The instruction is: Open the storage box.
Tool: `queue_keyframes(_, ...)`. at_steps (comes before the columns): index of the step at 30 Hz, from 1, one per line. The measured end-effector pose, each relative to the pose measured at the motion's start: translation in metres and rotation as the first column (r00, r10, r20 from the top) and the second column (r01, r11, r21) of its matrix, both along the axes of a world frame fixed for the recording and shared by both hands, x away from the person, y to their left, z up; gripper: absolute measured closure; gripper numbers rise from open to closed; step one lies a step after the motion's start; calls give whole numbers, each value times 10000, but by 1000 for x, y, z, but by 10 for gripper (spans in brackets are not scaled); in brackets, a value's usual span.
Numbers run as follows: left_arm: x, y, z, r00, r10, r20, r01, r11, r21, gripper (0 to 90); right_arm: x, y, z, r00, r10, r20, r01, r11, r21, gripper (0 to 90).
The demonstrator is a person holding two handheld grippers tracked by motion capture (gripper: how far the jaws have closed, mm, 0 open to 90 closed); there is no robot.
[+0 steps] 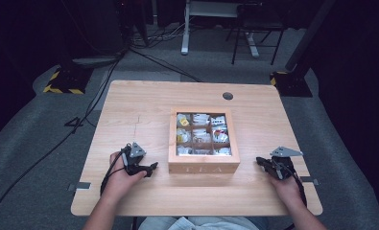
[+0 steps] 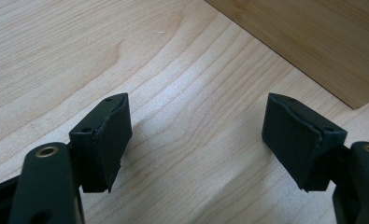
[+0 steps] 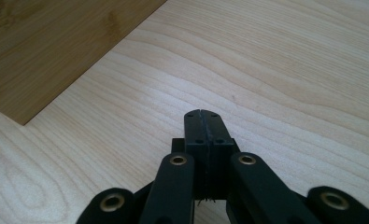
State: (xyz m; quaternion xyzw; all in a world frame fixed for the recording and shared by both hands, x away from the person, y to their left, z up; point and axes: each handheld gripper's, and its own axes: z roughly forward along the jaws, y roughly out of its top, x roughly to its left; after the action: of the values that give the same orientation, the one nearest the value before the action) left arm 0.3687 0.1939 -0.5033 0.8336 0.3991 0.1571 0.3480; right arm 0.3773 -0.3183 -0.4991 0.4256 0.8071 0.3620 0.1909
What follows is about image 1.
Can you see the person's right hand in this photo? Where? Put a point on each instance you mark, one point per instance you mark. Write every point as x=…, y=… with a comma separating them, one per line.
x=289, y=190

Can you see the black metal chair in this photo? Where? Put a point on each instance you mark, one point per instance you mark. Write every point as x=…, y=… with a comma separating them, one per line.
x=257, y=22

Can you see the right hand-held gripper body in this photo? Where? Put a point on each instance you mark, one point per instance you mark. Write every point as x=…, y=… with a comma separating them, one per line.
x=283, y=166

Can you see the white desk frame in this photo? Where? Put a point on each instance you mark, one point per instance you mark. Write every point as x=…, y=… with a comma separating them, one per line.
x=185, y=38

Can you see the dark metal stand pole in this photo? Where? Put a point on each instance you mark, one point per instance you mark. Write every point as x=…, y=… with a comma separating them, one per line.
x=308, y=32

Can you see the dark stand with grey foot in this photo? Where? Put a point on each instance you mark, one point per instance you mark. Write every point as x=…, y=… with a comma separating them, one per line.
x=94, y=38

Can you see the person's light blue clothing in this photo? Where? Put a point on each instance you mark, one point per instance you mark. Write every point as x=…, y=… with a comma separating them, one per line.
x=203, y=223

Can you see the round grey table grommet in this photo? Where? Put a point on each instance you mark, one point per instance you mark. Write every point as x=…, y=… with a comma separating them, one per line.
x=227, y=96

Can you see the pile of white tea bags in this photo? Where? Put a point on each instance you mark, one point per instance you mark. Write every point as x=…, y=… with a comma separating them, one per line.
x=201, y=137

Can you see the grey metal table bracket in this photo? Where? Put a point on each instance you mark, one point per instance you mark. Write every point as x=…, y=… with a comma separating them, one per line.
x=81, y=185
x=309, y=180

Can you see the wooden tea box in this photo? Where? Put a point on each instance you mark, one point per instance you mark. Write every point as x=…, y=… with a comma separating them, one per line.
x=172, y=159

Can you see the black yellow striped stand base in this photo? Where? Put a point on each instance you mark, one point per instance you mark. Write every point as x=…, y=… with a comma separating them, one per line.
x=292, y=84
x=65, y=81

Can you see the person's left hand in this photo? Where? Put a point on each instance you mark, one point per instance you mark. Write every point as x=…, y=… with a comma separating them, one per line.
x=120, y=180

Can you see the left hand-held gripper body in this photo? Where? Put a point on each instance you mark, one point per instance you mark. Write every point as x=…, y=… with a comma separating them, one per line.
x=134, y=159

